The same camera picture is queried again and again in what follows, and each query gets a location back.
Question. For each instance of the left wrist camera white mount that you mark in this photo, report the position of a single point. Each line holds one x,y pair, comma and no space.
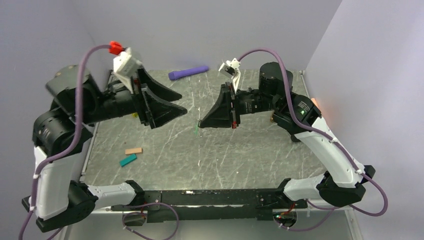
125,63

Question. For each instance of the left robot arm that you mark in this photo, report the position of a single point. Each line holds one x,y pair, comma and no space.
60,200

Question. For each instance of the purple flashlight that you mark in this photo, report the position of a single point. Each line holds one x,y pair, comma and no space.
176,75

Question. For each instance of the orange pink object at wall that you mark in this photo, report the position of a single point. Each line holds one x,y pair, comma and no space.
315,103

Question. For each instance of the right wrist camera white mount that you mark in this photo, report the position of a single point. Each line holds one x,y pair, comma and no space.
231,69

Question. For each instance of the green key tag keyring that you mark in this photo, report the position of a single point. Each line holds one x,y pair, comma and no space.
197,127

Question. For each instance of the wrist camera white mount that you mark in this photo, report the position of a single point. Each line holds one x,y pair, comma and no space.
125,63
231,69

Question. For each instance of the tan wooden block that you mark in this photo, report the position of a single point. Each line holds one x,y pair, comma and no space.
131,151

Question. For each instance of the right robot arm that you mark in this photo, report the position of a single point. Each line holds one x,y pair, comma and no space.
342,183

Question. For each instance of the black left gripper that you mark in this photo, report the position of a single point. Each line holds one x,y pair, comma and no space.
147,92

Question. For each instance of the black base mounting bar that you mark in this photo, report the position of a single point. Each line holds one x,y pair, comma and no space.
217,204

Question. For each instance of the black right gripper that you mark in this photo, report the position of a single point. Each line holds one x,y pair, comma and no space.
223,113

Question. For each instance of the teal wooden block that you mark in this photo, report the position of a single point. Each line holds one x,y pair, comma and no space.
128,160

